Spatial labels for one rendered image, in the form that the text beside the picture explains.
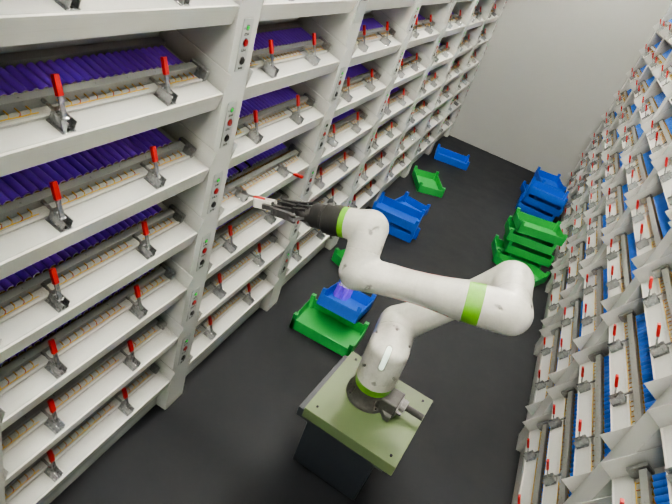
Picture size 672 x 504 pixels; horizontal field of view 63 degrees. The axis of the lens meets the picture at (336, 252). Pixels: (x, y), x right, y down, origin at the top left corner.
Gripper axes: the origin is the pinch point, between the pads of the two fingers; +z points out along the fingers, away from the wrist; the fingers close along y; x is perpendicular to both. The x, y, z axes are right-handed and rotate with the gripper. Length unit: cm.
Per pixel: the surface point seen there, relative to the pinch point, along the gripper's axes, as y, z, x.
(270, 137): 7.1, 2.2, 18.8
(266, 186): 14.0, 7.6, -0.4
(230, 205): -6.6, 8.2, -0.1
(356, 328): 63, -12, -82
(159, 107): -47, -3, 38
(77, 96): -62, 3, 42
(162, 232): -34.8, 10.4, 1.8
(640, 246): 71, -114, -17
